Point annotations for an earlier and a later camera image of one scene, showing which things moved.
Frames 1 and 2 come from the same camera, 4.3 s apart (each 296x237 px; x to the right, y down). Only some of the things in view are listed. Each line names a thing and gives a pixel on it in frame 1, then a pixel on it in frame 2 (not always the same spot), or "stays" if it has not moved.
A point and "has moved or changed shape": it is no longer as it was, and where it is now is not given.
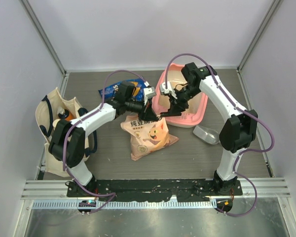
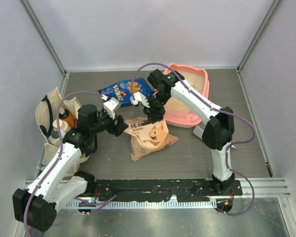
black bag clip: [162, 114] has moved or changed shape
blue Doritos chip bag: [110, 92] stays
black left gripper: [148, 113] -> [117, 129]
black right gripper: [176, 105] -> [153, 113]
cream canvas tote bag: [46, 113] stays
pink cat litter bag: [147, 137] stays
